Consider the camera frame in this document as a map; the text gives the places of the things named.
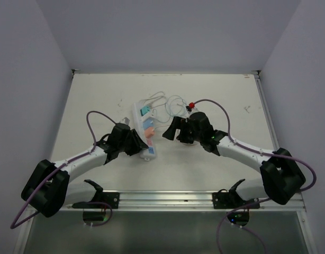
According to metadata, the orange charger plug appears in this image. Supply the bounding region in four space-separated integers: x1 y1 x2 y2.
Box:
144 127 156 139

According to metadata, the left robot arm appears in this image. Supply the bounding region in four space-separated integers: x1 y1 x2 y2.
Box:
21 123 149 217

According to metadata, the mint green charging cable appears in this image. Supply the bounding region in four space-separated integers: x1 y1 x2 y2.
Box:
163 95 192 122

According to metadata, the teal dual usb charger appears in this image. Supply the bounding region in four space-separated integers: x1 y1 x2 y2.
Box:
140 106 151 116

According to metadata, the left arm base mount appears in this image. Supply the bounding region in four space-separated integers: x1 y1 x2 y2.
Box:
71 179 120 228

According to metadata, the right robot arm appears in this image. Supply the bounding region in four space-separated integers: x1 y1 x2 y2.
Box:
163 112 306 208

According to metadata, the aluminium table rail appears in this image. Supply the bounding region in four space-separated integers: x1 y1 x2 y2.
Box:
59 189 306 212

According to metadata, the white power strip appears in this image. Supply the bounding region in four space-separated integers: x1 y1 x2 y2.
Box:
132 102 157 161

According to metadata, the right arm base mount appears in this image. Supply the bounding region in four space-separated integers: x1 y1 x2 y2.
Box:
212 179 260 226

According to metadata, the light blue charger plug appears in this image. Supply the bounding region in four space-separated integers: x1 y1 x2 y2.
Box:
143 118 154 130

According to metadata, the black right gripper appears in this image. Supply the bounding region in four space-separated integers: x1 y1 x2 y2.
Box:
163 116 203 144

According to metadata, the right side aluminium rail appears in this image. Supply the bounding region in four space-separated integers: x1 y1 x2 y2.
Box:
252 70 279 149

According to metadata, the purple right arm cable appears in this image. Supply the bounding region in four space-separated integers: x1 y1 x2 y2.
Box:
186 98 317 254

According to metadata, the white power strip cord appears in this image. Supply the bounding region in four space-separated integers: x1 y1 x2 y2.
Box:
139 91 168 107

